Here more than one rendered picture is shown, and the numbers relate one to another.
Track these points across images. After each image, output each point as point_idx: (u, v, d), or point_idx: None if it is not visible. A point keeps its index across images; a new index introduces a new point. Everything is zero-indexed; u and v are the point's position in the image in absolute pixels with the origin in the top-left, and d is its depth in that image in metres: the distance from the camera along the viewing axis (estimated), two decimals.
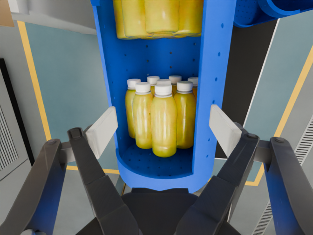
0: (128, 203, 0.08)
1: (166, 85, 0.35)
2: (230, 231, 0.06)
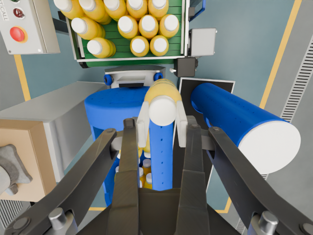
0: (128, 203, 0.08)
1: (167, 117, 0.21)
2: (230, 231, 0.06)
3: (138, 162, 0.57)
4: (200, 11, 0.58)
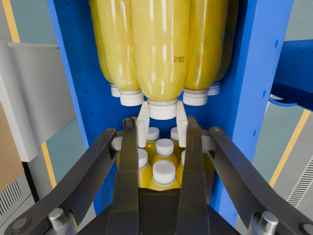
0: (128, 203, 0.08)
1: None
2: (230, 231, 0.06)
3: (172, 114, 0.22)
4: None
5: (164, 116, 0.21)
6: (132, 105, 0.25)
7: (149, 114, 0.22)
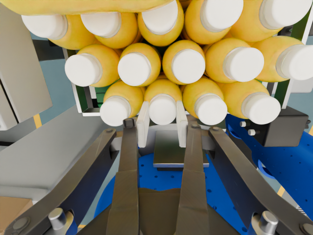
0: (128, 203, 0.08)
1: (139, 75, 0.19)
2: (230, 231, 0.06)
3: (172, 112, 0.21)
4: None
5: (164, 108, 0.21)
6: None
7: (149, 114, 0.21)
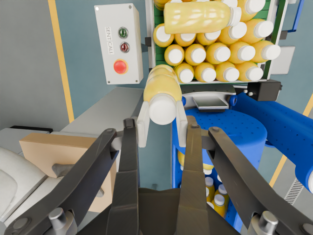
0: (128, 203, 0.08)
1: (201, 58, 0.45)
2: (230, 231, 0.06)
3: (214, 75, 0.47)
4: (288, 32, 0.54)
5: (210, 73, 0.47)
6: (165, 103, 0.21)
7: (203, 76, 0.47)
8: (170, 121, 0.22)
